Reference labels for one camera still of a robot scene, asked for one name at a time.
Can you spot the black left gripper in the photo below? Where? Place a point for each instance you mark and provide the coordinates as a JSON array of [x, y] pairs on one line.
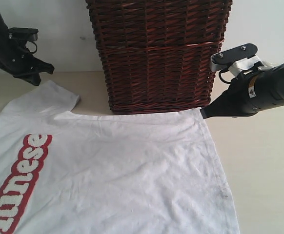
[[20, 64]]

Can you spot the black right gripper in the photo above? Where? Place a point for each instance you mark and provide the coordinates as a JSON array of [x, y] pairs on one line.
[[234, 103]]

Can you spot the white t-shirt red lettering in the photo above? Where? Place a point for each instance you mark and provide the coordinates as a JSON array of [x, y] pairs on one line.
[[64, 173]]

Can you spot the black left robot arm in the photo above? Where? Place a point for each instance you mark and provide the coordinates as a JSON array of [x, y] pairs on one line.
[[17, 49]]

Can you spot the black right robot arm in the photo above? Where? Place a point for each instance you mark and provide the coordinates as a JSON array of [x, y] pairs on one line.
[[249, 94]]

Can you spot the dark brown wicker basket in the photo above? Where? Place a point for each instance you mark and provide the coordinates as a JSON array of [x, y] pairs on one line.
[[156, 54]]

